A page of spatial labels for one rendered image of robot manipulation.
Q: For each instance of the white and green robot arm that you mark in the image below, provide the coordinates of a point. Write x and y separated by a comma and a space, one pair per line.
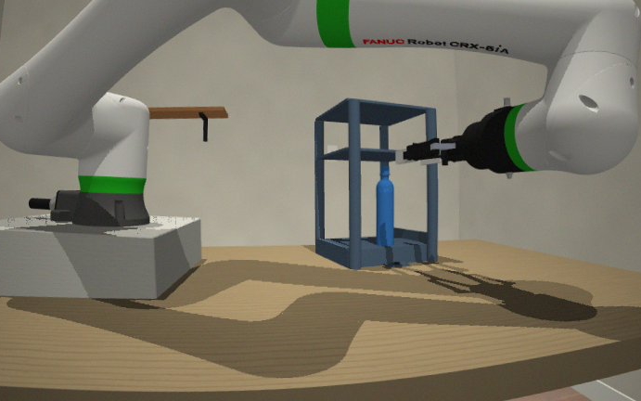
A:
585, 123

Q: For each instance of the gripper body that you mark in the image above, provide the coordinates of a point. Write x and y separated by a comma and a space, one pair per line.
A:
466, 145

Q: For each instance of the blue shelving unit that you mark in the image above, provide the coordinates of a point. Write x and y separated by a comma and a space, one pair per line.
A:
410, 246

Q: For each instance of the blue bottle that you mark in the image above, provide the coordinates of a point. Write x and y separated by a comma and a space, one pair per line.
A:
385, 208

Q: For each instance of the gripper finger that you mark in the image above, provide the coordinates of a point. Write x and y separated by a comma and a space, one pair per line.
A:
432, 149
437, 160

